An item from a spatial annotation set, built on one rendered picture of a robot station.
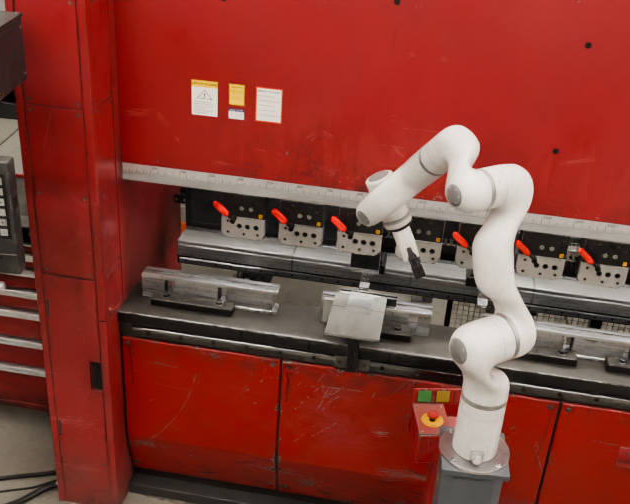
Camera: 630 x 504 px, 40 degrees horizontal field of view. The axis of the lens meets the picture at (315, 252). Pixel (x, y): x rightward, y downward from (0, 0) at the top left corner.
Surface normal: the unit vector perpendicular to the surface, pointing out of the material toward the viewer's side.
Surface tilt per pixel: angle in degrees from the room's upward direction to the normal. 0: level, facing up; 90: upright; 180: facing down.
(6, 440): 0
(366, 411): 90
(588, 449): 90
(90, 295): 90
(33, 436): 0
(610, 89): 90
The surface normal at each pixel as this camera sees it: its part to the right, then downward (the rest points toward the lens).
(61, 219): -0.17, 0.46
